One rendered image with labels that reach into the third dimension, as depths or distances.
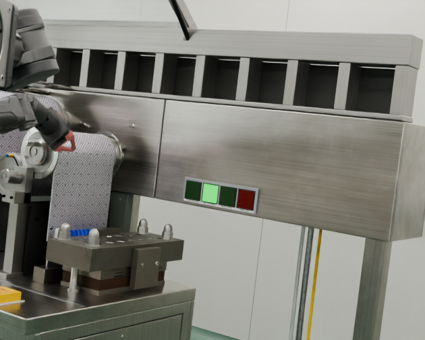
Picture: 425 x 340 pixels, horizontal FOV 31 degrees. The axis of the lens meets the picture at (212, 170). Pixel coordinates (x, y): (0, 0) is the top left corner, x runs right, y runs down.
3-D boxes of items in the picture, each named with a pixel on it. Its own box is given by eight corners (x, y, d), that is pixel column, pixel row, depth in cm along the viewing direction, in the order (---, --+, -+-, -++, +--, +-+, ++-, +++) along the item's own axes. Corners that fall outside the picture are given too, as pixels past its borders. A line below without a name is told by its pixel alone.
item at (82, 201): (46, 241, 206) (53, 173, 205) (104, 236, 226) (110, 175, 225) (47, 241, 206) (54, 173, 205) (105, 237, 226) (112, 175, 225)
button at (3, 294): (-22, 298, 181) (-21, 288, 181) (1, 295, 187) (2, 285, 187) (-2, 305, 177) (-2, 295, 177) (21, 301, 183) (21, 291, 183)
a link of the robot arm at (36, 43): (-10, 73, 114) (-22, 40, 114) (13, 79, 124) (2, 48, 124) (46, 52, 113) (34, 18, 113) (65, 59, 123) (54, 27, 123)
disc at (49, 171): (15, 171, 213) (26, 119, 211) (17, 171, 213) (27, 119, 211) (52, 185, 205) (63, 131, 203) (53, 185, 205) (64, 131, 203)
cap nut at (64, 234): (54, 238, 201) (55, 221, 201) (63, 237, 204) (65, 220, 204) (63, 241, 199) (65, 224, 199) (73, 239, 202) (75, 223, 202)
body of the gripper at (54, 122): (52, 149, 194) (36, 135, 188) (36, 125, 200) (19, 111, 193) (71, 133, 194) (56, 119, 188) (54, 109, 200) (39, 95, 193)
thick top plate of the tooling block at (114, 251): (45, 260, 201) (47, 237, 201) (140, 249, 234) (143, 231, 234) (89, 272, 192) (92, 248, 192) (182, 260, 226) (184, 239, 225)
